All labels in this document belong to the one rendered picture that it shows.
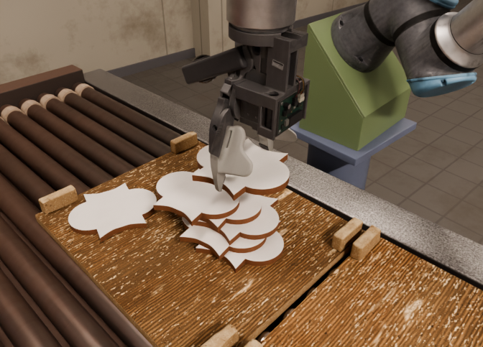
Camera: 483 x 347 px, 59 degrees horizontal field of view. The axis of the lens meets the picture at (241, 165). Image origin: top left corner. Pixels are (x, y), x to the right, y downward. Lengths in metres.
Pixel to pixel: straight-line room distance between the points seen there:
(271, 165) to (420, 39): 0.45
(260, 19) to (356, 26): 0.57
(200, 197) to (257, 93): 0.24
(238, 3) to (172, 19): 3.61
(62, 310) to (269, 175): 0.33
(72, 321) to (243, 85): 0.37
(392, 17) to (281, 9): 0.53
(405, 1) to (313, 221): 0.48
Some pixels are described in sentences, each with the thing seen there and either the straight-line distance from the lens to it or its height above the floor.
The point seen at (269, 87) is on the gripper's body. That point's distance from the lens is 0.49.
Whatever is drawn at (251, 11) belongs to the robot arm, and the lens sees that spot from 0.46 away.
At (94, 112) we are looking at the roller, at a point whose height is 0.92.
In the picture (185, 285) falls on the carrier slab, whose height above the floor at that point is 0.94.
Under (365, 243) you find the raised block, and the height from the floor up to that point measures 0.96.
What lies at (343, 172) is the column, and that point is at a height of 0.76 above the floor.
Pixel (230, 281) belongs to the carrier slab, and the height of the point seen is 0.94.
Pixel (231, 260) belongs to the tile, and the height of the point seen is 0.95.
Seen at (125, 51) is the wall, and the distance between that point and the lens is 3.87.
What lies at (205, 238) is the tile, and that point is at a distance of 0.64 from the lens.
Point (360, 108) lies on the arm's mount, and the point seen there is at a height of 0.98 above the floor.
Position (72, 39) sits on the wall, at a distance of 3.66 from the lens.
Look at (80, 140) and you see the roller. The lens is 1.01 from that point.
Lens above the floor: 1.39
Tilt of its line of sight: 33 degrees down
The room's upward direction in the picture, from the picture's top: straight up
